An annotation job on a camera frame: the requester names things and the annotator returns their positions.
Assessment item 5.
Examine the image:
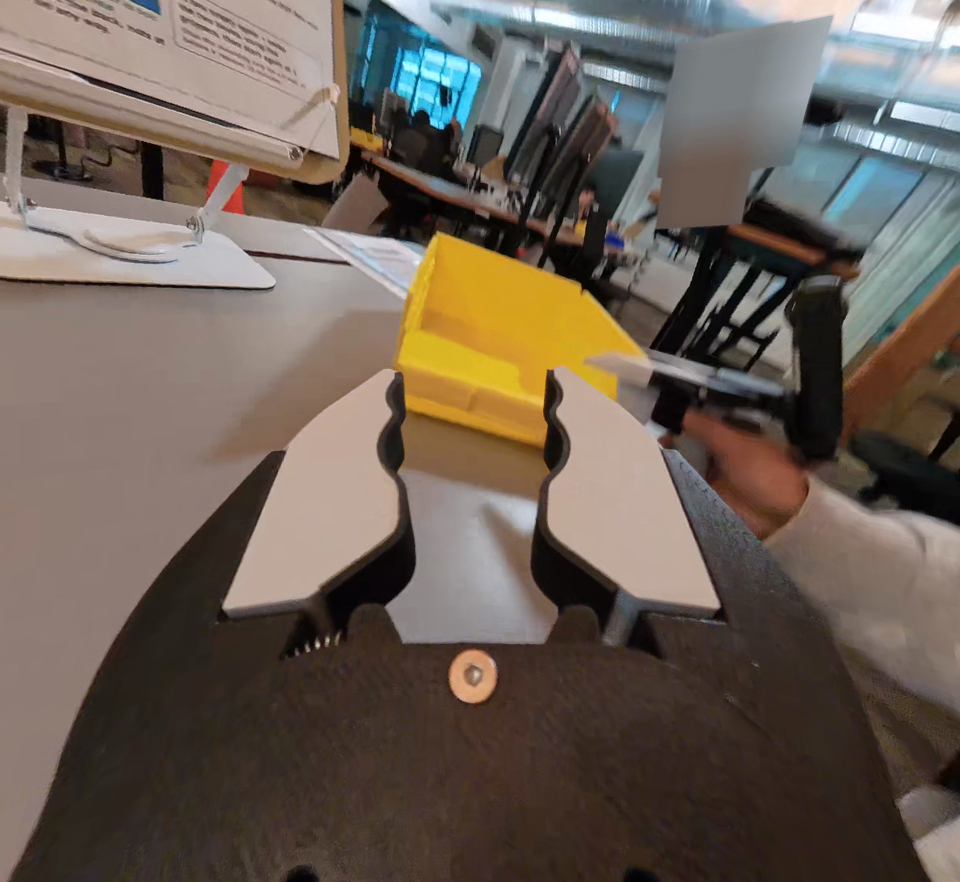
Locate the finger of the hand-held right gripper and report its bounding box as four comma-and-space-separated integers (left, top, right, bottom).
583, 349, 725, 422

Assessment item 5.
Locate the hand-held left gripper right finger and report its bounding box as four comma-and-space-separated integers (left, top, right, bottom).
531, 368, 723, 649

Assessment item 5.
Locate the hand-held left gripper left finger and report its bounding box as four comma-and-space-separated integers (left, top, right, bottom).
222, 369, 417, 621

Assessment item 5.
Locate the yellow plastic bin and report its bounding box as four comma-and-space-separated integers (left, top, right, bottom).
393, 231, 648, 448

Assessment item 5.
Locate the person's right forearm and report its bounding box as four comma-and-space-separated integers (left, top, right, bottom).
761, 475, 960, 718

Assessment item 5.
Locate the grey desk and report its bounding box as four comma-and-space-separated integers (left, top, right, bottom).
0, 177, 560, 882

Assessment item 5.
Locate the person's right hand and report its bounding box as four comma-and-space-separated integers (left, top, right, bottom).
684, 409, 813, 542

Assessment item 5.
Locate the black office chair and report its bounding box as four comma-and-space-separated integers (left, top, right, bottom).
849, 390, 960, 525

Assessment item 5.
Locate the black-legged wooden table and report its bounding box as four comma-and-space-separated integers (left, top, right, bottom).
652, 218, 867, 373

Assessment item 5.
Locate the background computer monitor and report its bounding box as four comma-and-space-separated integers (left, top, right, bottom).
538, 94, 622, 227
501, 42, 588, 186

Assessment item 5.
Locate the background wooden work table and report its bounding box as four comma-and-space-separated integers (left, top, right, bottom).
360, 147, 627, 257

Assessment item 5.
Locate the white paper sheet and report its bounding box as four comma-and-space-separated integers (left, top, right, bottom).
303, 225, 425, 298

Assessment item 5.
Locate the white tilting stand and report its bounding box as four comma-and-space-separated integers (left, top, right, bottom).
0, 49, 305, 291

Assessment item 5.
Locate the orange traffic cone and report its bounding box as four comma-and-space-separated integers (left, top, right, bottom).
206, 160, 247, 216

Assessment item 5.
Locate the wooden backing board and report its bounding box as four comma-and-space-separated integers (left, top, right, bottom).
285, 0, 352, 186

